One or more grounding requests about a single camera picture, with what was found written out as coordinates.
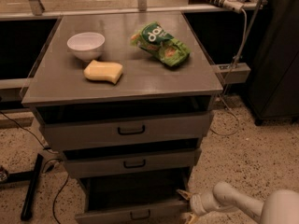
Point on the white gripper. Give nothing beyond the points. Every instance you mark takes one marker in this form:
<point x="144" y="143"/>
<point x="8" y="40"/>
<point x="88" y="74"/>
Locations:
<point x="197" y="203"/>

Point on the grey bottom drawer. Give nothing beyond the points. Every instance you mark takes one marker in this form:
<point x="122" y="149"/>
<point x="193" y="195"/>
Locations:
<point x="114" y="199"/>

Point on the grey drawer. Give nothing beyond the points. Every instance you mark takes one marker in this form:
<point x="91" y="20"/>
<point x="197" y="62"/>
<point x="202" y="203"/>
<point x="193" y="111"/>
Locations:
<point x="114" y="199"/>
<point x="118" y="132"/>
<point x="126" y="164"/>

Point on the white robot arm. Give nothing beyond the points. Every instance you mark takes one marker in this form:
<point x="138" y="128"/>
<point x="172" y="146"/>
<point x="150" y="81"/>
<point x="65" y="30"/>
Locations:
<point x="280" y="207"/>

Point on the grey middle drawer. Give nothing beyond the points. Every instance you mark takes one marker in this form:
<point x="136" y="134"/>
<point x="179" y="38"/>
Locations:
<point x="126" y="164"/>

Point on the grey drawer cabinet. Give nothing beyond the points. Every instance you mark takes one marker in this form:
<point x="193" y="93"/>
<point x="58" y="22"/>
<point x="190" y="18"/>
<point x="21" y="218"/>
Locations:
<point x="60" y="93"/>

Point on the grey top drawer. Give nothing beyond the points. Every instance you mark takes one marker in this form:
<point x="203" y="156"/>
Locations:
<point x="118" y="132"/>

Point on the dark cabinet at right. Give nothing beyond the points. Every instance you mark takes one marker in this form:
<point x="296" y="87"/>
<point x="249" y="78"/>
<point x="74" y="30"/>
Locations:
<point x="272" y="90"/>

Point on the yellow sponge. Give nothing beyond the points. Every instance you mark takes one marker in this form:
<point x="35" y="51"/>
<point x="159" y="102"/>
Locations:
<point x="103" y="71"/>

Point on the black floor stand bar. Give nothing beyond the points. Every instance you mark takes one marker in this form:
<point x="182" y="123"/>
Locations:
<point x="32" y="177"/>

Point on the green snack bag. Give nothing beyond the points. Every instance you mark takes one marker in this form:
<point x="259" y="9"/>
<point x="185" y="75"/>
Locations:
<point x="153" y="39"/>

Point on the white bowl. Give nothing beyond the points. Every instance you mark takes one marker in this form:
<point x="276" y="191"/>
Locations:
<point x="86" y="46"/>

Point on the grey metal bracket box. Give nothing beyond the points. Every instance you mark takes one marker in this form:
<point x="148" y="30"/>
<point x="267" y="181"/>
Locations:
<point x="228" y="74"/>

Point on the white button device with cable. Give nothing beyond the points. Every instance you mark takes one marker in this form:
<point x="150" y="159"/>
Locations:
<point x="237" y="7"/>

